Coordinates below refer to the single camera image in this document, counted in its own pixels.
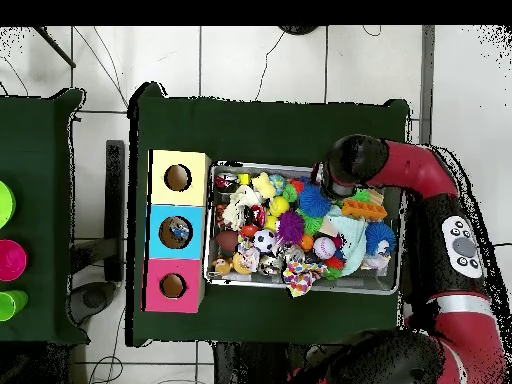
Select white baseball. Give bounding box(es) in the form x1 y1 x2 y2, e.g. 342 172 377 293
312 236 337 260

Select orange toy brick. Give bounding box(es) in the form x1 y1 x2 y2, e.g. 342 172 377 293
340 198 388 222

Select brown monkey plush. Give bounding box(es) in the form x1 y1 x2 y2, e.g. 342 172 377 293
210 257 234 278

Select silver wire mesh bin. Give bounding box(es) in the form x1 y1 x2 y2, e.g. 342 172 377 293
203 160 408 296

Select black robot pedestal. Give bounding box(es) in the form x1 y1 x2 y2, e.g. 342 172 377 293
213 341 297 384

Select black round base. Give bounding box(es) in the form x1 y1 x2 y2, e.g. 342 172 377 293
277 26 321 36

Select bright green plastic cup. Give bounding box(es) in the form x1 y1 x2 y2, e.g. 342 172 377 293
0 289 30 322
0 180 17 230

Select wooden box with three holes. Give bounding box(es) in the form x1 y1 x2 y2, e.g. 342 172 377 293
141 149 212 314

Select pink plastic cup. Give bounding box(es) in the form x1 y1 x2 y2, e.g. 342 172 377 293
0 238 28 282

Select dark green tablecloth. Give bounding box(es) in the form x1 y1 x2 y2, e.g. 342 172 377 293
0 88 90 346
126 81 411 348

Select crushed clear plastic bottle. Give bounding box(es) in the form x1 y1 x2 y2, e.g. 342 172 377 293
167 221 191 243

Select black slanted rod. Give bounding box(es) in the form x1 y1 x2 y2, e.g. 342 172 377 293
33 26 77 69

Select purple spiky ball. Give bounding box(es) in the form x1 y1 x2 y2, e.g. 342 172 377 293
275 210 306 246

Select light teal cloth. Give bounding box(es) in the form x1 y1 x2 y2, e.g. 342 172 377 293
325 205 369 277

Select dark grey oval base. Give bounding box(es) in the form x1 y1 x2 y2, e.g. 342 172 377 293
69 280 117 325

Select plain wooden block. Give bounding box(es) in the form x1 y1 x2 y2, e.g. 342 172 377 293
318 217 339 238

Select small soccer ball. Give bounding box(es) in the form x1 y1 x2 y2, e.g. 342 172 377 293
252 228 277 254

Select blue stringy rubber ball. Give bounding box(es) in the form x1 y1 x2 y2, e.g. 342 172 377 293
297 182 332 219

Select yellow plush animal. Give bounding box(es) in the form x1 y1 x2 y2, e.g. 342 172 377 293
250 172 278 200

